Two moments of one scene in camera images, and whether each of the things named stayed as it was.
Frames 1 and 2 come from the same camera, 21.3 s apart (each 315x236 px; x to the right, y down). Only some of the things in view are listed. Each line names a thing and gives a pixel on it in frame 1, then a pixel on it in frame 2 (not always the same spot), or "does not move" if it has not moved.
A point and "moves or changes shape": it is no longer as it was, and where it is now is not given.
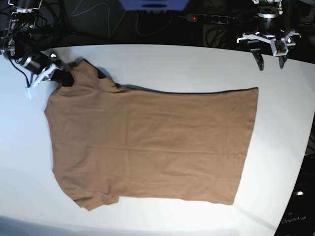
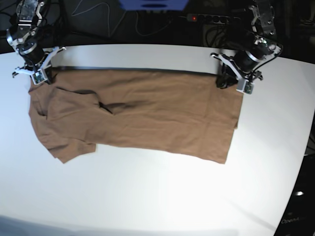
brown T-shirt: [108, 141] moves or changes shape
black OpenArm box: [299, 220] does not move
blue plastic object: [153, 5] does not move
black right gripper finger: [255, 47] → [227, 78]
